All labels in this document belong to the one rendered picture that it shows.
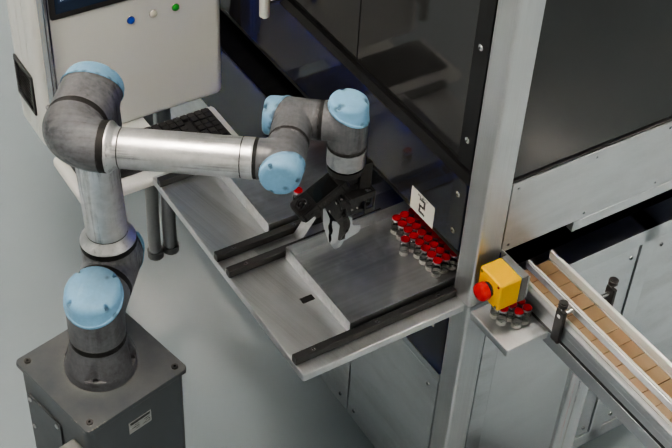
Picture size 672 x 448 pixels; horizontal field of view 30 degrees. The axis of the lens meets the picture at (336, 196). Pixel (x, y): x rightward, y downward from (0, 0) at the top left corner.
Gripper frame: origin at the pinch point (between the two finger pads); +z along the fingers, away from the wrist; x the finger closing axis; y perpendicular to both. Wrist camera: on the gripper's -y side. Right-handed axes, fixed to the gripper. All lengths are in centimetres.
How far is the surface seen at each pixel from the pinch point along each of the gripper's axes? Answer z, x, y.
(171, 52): 11, 89, 8
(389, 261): 21.4, 7.7, 20.8
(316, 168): 21, 43, 23
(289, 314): 21.6, 4.9, -6.3
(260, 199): 21.4, 39.4, 5.9
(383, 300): 21.4, -1.6, 13.1
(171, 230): 81, 99, 9
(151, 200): 68, 100, 4
